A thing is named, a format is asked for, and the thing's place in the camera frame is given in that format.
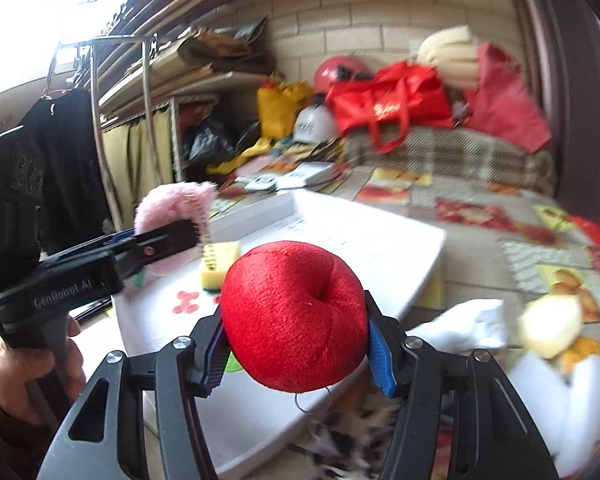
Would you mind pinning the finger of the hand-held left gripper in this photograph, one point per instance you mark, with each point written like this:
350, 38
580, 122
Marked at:
165, 245
115, 241

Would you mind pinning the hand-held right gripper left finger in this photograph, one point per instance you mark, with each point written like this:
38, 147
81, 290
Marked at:
215, 357

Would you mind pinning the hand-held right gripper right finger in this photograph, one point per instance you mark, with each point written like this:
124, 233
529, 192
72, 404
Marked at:
381, 357

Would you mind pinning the pink plush toy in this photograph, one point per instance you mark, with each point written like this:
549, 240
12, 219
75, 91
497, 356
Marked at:
165, 205

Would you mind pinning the yellow sponge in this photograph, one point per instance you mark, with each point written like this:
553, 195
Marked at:
222, 260

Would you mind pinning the red plush apple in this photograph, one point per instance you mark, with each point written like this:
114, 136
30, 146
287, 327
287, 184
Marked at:
290, 310

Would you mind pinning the white foam tray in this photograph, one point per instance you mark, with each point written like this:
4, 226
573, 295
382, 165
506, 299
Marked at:
330, 240

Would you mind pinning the white towel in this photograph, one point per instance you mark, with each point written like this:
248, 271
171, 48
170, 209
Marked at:
545, 400

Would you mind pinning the person's left hand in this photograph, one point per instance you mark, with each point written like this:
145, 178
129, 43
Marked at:
10, 377

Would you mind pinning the olive yellow curtain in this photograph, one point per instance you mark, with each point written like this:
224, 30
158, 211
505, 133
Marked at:
135, 155

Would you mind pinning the leopard print cloth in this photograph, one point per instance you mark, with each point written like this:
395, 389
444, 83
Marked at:
352, 442

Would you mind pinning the black hanging garment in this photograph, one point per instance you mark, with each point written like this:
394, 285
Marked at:
65, 160

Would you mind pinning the yellow plastic sheet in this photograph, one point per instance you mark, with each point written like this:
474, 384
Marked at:
240, 160

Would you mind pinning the small white device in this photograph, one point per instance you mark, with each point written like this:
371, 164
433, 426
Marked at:
261, 183

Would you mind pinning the black plastic bag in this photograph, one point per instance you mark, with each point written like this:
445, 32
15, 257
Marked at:
210, 140

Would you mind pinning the metal clothes rack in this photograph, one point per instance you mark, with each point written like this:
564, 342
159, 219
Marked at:
99, 110

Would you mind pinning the white flat box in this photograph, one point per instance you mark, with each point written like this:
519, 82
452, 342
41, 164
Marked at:
307, 174

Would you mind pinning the metal storage shelf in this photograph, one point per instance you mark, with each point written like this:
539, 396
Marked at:
190, 87

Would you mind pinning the pale yellow foam block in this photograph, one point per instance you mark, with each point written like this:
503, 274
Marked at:
552, 325

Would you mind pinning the yellow shopping bag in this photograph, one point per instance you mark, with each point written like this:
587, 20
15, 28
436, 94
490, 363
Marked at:
280, 110

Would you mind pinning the white helmet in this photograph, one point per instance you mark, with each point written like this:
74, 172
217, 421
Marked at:
315, 125

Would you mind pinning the brown cardboard pile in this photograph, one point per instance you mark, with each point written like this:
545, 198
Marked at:
220, 47

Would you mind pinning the red helmet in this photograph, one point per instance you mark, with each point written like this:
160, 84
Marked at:
340, 72

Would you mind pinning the red tote bag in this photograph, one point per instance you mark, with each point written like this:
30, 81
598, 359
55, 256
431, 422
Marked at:
395, 100

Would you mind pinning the red non-woven bag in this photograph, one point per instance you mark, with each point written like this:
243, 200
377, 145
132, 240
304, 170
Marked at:
505, 100

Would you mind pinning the cream foam roll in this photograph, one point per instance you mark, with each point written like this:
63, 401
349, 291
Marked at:
450, 55

